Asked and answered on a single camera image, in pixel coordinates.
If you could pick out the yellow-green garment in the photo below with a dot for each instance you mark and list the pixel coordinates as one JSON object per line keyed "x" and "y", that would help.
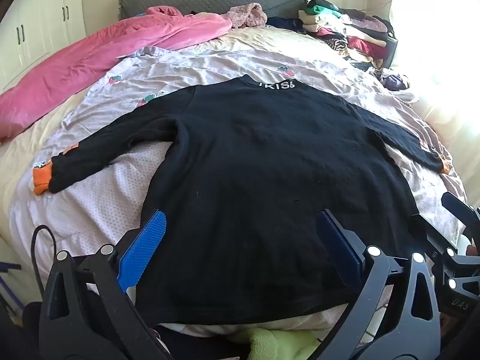
{"x": 281, "y": 343}

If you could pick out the black sweater with orange cuffs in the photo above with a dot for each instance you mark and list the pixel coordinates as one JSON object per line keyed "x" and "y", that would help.
{"x": 262, "y": 180}

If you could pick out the pile of folded clothes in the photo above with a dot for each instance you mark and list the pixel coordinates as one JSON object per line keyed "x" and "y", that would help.
{"x": 348, "y": 30}

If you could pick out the cream curtain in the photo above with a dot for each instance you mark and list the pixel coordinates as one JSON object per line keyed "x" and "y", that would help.
{"x": 438, "y": 45}

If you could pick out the dark blue garment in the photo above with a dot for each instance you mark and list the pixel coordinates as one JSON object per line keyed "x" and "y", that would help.
{"x": 285, "y": 24}

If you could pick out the pink fluffy garment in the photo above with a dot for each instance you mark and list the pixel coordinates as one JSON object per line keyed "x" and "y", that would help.
{"x": 245, "y": 15}

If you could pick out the pink blanket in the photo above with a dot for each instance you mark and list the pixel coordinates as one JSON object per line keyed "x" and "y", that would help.
{"x": 93, "y": 63}

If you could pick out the lilac strawberry printed quilt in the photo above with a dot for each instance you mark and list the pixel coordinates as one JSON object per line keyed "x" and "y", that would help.
{"x": 210, "y": 63}

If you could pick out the white plastic bag of clothes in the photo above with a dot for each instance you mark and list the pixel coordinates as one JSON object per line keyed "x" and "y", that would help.
{"x": 395, "y": 80}

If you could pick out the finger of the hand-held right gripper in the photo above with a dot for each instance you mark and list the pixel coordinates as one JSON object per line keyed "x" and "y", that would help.
{"x": 435, "y": 234}
{"x": 461, "y": 210}

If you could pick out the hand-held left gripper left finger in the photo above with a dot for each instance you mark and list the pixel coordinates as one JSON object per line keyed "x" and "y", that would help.
{"x": 144, "y": 247}

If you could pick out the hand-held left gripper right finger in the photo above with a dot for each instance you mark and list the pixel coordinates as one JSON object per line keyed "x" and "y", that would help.
{"x": 337, "y": 249}

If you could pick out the white wardrobe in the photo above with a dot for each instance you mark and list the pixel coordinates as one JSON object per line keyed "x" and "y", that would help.
{"x": 33, "y": 26}

